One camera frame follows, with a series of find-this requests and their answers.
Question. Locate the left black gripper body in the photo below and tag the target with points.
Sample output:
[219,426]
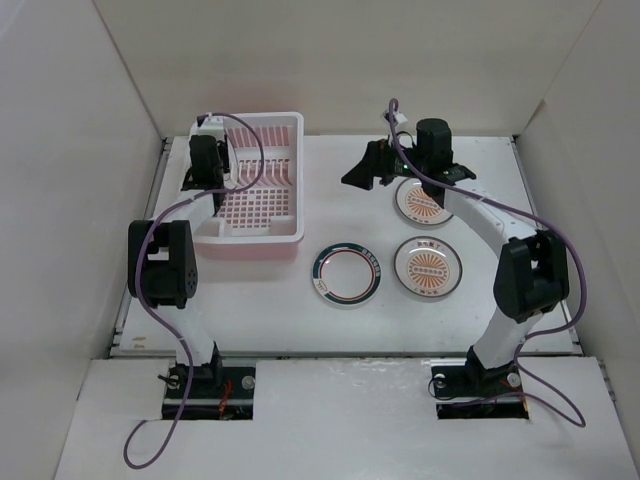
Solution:
[222,168]

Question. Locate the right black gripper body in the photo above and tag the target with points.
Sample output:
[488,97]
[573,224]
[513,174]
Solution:
[399,170]

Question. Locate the orange sunburst plate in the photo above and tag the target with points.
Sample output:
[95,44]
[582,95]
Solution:
[419,209]
[428,267]

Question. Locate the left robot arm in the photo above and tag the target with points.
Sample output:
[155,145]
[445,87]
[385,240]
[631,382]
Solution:
[162,267]

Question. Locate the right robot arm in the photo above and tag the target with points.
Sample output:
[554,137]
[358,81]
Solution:
[532,271]

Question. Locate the pink plastic dish rack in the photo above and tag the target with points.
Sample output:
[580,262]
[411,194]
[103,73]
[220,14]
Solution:
[265,222]

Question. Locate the white plate green red rim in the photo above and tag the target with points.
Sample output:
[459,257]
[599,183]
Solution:
[346,274]

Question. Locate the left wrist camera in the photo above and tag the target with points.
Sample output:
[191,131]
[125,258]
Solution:
[210,125]

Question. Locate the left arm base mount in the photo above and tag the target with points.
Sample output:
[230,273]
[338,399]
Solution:
[228,398]

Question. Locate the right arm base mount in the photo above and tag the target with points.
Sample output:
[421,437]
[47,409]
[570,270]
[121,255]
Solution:
[462,392]

